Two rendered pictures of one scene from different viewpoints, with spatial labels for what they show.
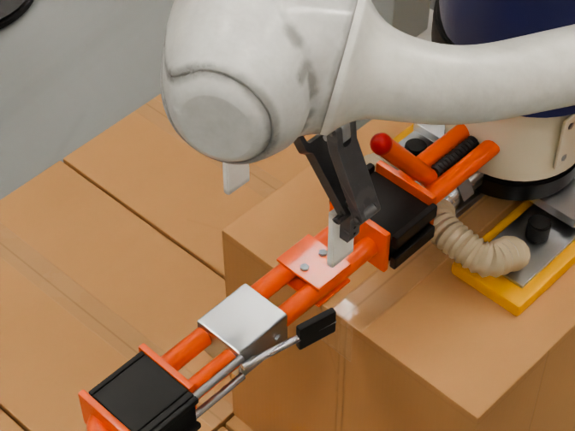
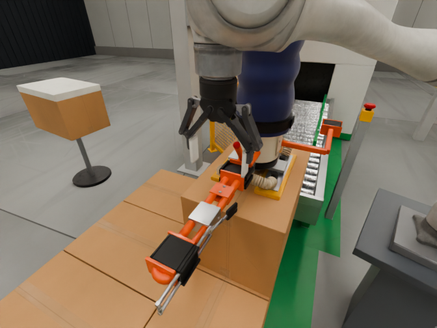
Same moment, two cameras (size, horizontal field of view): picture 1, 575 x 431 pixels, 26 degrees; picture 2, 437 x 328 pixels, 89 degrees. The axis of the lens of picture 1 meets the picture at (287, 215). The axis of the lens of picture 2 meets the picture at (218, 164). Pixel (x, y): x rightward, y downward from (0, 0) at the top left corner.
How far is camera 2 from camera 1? 69 cm
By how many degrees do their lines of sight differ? 19
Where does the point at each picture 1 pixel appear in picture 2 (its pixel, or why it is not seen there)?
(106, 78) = (131, 188)
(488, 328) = (272, 205)
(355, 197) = (255, 138)
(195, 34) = not seen: outside the picture
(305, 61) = not seen: outside the picture
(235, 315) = (201, 212)
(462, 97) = (360, 8)
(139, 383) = (172, 246)
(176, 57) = not seen: outside the picture
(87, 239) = (133, 219)
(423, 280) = (247, 196)
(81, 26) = (123, 178)
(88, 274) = (135, 229)
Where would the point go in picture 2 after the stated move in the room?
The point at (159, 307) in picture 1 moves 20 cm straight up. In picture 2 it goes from (158, 233) to (153, 205)
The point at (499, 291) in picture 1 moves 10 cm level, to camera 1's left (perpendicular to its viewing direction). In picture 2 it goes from (272, 194) to (247, 199)
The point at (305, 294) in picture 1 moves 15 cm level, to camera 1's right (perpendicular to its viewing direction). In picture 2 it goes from (224, 200) to (271, 190)
